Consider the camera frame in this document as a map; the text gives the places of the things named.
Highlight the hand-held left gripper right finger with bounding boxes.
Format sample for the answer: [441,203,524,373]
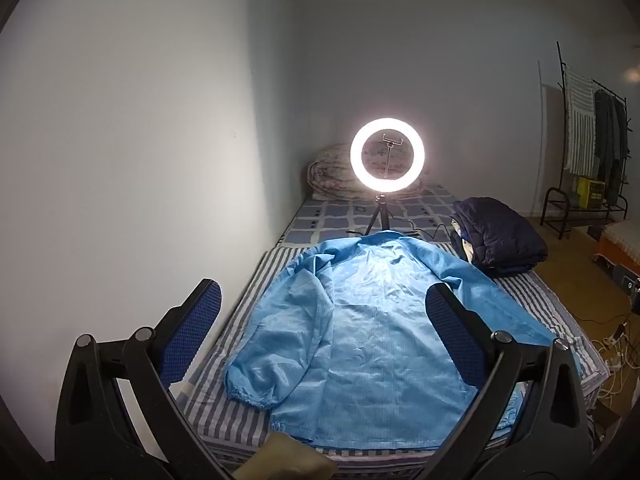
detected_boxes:
[420,284,594,480]

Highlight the orange bed frame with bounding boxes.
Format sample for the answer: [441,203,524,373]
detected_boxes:
[595,220,640,281]

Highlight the black ring light cable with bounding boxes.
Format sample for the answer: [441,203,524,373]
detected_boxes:
[387,217,458,241]

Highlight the dark hanging garments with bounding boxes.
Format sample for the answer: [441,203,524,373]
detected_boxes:
[594,89,631,206]

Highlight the striped blanket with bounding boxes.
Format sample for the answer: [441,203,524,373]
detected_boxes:
[172,245,611,461]

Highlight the rolled floral quilt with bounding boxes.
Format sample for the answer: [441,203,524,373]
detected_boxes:
[306,142,431,201]

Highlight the tangle of floor cables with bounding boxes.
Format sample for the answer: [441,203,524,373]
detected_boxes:
[575,310,635,402]

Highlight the navy puffer jacket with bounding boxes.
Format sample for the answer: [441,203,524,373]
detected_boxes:
[449,196,548,277]

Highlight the blue checked bed sheet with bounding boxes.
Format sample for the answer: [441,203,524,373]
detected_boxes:
[282,182,468,251]

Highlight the beige cloth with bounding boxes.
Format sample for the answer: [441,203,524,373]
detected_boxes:
[232,432,338,480]

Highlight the light blue jacket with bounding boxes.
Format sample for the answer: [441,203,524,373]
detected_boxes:
[225,230,583,453]

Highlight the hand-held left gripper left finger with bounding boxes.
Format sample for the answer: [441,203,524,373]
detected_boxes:
[54,278,236,480]

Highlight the black electronic box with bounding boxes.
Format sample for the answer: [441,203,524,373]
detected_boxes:
[612,264,640,311]

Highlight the yellow box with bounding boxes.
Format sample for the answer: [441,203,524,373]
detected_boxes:
[577,176,607,209]

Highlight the black clothes rack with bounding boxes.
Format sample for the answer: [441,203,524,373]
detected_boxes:
[539,42,631,241]

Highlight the white folded garment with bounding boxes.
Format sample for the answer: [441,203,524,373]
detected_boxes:
[452,230,474,264]

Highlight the black tripod with phone holder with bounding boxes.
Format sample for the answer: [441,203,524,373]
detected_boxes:
[364,132,406,236]

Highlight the striped towel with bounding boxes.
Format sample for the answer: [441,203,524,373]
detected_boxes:
[565,69,597,175]

